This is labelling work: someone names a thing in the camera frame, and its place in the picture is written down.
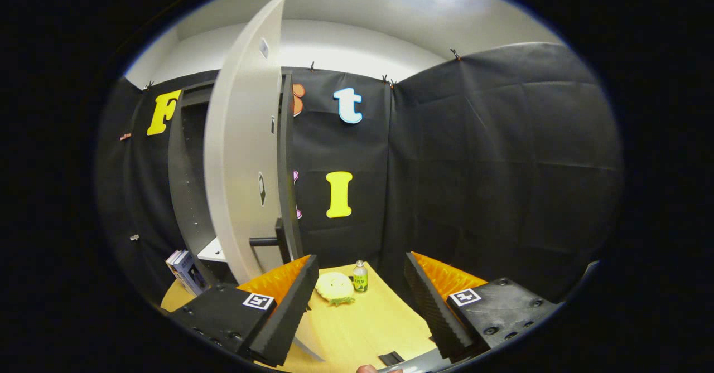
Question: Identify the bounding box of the blue paperback book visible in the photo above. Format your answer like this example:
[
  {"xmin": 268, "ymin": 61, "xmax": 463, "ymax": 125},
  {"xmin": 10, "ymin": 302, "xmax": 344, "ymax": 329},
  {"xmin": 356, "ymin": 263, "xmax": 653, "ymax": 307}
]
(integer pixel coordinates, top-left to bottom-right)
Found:
[{"xmin": 176, "ymin": 250, "xmax": 208, "ymax": 297}]

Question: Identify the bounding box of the white paperback book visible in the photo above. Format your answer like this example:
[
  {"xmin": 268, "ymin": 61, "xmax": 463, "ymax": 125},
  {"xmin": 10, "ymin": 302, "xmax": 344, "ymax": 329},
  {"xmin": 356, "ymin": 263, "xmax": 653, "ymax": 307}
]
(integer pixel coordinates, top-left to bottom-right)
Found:
[{"xmin": 165, "ymin": 249, "xmax": 187, "ymax": 284}]

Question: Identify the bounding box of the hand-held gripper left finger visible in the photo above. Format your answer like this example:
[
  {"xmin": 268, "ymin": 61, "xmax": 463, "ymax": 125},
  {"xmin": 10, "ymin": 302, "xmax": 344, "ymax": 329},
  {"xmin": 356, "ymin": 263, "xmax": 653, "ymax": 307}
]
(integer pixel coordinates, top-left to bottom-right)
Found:
[{"xmin": 167, "ymin": 254, "xmax": 320, "ymax": 367}]

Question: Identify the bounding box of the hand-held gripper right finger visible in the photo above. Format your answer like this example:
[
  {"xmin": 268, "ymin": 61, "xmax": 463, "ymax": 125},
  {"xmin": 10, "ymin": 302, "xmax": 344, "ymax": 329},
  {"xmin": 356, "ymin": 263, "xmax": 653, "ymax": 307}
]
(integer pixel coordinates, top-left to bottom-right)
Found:
[{"xmin": 403, "ymin": 251, "xmax": 563, "ymax": 362}]

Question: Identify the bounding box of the beige shoe cabinet door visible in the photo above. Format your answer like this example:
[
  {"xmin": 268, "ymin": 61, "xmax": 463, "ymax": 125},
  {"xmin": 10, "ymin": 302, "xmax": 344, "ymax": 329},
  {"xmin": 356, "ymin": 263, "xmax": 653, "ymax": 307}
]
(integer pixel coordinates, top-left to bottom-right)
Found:
[{"xmin": 203, "ymin": 0, "xmax": 325, "ymax": 362}]

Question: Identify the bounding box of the black backdrop cloth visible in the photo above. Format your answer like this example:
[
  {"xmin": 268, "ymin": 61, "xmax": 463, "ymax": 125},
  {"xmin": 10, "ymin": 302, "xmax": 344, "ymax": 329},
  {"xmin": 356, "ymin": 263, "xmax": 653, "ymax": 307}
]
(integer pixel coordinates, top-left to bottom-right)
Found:
[{"xmin": 95, "ymin": 41, "xmax": 624, "ymax": 307}]

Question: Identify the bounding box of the yellow round plush pad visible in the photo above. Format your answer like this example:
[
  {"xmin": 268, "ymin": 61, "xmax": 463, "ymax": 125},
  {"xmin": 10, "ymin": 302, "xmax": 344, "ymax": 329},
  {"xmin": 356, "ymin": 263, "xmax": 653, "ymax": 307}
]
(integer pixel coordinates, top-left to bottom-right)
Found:
[{"xmin": 314, "ymin": 272, "xmax": 356, "ymax": 307}]

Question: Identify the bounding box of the grey shoe cabinet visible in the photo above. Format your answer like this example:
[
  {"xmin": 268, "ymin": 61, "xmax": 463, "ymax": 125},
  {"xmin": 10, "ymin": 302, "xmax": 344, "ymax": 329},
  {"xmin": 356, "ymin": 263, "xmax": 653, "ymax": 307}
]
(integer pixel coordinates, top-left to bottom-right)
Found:
[{"xmin": 167, "ymin": 72, "xmax": 305, "ymax": 290}]

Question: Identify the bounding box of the white cabinet shelf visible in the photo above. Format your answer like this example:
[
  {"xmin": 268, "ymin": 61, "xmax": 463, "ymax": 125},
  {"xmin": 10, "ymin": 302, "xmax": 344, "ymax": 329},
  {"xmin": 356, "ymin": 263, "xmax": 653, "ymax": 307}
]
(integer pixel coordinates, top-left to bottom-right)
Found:
[{"xmin": 197, "ymin": 237, "xmax": 229, "ymax": 264}]

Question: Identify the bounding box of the black door handle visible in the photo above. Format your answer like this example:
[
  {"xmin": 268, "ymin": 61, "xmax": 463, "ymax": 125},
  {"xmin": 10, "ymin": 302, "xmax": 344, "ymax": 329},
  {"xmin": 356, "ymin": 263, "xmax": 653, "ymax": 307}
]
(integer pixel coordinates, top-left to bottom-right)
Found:
[{"xmin": 249, "ymin": 217, "xmax": 291, "ymax": 265}]

